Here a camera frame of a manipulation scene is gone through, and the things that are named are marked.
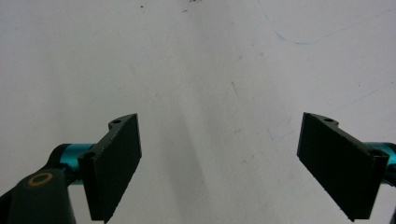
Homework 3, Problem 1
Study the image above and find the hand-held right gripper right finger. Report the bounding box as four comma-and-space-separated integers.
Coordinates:
297, 112, 396, 222

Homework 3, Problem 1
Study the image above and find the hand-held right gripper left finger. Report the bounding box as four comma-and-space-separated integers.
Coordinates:
59, 113, 143, 224

